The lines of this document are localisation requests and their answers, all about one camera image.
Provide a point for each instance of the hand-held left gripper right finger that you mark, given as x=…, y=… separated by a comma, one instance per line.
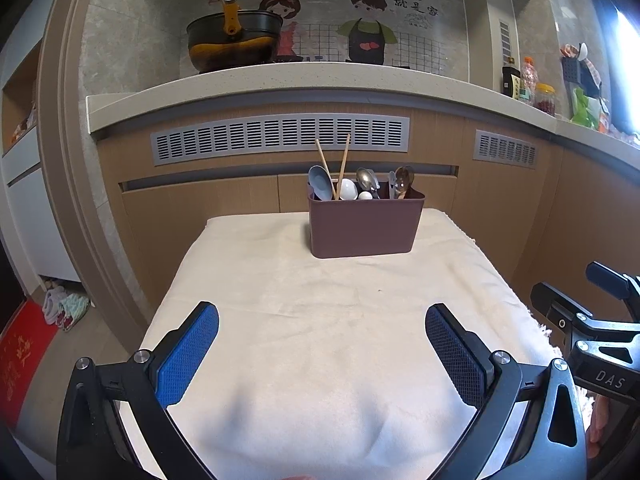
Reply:
x=455, y=355

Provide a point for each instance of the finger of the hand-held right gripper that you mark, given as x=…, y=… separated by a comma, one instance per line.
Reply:
x=560, y=310
x=607, y=275

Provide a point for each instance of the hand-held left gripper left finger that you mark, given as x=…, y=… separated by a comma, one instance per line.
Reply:
x=187, y=355

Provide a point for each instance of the maroon plastic utensil holder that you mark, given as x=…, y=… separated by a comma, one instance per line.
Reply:
x=365, y=230

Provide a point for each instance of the small white spoon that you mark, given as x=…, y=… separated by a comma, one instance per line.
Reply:
x=365, y=195

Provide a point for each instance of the small metal spoon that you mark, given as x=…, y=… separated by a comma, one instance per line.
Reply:
x=375, y=185

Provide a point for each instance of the large white spoon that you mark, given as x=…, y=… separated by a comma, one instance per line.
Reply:
x=347, y=188

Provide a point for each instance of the wide metal spoon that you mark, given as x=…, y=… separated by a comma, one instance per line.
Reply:
x=364, y=176

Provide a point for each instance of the blue-grey spoon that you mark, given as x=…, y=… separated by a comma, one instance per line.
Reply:
x=320, y=180

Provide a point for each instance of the person's right hand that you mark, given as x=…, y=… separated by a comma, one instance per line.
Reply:
x=598, y=425

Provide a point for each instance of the wooden cabinet front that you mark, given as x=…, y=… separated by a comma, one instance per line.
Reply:
x=500, y=210

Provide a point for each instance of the red patterned slipper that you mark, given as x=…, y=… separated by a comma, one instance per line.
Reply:
x=65, y=323

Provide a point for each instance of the cream tablecloth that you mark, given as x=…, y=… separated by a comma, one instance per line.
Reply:
x=320, y=335

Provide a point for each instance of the white slipper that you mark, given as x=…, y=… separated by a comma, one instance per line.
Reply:
x=52, y=302

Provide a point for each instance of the short grey vent grille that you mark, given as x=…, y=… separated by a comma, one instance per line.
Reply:
x=505, y=147

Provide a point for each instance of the green packet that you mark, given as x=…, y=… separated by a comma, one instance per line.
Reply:
x=582, y=110

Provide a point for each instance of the red doormat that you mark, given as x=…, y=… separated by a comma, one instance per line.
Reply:
x=20, y=360

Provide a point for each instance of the red jar with yellow lid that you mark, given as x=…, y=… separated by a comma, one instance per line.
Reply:
x=544, y=100

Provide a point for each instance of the orange striped packet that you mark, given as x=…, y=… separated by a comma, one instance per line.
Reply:
x=593, y=67

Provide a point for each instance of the white storage cabinet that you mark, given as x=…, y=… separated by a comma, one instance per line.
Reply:
x=30, y=210

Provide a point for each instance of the dark sauce bottle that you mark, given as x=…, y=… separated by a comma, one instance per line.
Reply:
x=511, y=81

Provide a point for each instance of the bright window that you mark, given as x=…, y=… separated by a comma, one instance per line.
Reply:
x=625, y=50

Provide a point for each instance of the white ladle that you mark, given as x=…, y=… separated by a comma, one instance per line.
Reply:
x=583, y=50

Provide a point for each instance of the long grey vent grille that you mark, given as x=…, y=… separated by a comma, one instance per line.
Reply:
x=280, y=135

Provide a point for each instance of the white slotted vent strip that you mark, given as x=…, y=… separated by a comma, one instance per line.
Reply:
x=506, y=40

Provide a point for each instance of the dark blue wall caddy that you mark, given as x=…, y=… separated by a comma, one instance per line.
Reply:
x=570, y=67

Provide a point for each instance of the taupe door frame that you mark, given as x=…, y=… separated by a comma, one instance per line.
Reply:
x=70, y=160

